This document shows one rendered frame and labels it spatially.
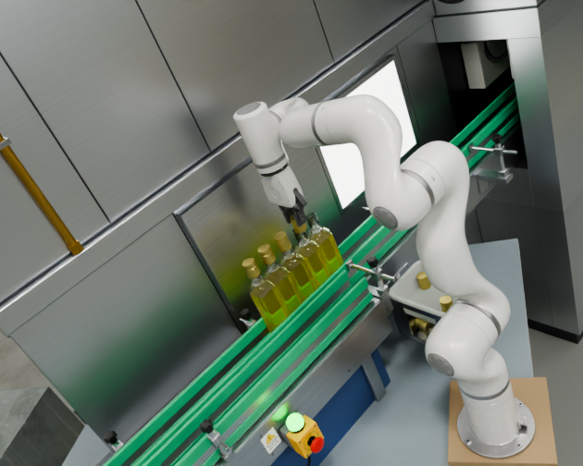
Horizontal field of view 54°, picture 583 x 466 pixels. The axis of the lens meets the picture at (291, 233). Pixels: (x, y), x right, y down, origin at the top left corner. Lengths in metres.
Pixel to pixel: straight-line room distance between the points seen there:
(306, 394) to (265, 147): 0.64
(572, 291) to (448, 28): 1.15
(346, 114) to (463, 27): 1.06
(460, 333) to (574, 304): 1.37
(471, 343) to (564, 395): 1.41
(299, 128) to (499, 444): 0.92
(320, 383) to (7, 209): 0.86
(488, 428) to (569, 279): 1.10
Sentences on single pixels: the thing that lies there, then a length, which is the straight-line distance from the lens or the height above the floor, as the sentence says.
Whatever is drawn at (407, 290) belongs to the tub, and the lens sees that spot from 1.74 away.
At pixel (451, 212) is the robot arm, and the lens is 1.15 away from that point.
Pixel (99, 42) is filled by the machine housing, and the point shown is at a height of 1.93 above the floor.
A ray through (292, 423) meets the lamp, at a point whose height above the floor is 1.02.
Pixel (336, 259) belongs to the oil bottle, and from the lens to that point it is 1.63.
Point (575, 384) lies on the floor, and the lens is 2.68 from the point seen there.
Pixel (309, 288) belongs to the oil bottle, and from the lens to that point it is 1.58.
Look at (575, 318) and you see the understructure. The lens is 2.65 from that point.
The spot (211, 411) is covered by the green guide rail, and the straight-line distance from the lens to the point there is 1.47.
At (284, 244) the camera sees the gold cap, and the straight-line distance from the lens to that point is 1.49.
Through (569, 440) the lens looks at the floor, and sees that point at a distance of 2.53.
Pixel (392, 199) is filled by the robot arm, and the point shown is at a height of 1.56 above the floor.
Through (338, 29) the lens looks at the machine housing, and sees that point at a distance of 1.80.
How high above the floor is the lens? 2.10
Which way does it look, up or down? 31 degrees down
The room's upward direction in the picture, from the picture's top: 24 degrees counter-clockwise
